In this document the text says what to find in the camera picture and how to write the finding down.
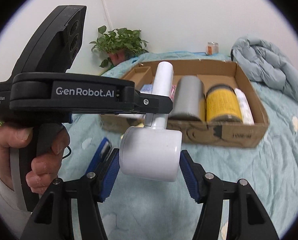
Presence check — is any silver metal can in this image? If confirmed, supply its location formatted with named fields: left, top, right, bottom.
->
left=168, top=75, right=206, bottom=121

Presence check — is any white handheld fan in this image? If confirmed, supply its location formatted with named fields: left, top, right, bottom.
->
left=119, top=61, right=183, bottom=183

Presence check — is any white sleeve forearm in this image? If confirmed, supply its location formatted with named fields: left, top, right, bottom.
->
left=0, top=179, right=32, bottom=239

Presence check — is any colourful children's book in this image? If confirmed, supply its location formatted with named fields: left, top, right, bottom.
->
left=140, top=84, right=176, bottom=101

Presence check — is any potted green plant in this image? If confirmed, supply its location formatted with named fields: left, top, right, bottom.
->
left=89, top=25, right=148, bottom=68

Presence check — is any brown cardboard box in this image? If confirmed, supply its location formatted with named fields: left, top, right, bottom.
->
left=100, top=59, right=269, bottom=148

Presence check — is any yellow label jar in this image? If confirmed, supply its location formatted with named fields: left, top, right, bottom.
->
left=206, top=83, right=243, bottom=123

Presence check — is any light blue blanket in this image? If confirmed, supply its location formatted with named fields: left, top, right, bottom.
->
left=56, top=51, right=298, bottom=240

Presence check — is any small orange label jar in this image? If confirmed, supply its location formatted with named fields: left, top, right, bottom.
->
left=206, top=42, right=219, bottom=55

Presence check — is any white tube bottle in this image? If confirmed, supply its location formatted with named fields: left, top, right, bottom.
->
left=234, top=88, right=255, bottom=125

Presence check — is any light blue padded jacket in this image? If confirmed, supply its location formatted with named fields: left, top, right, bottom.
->
left=231, top=36, right=298, bottom=102

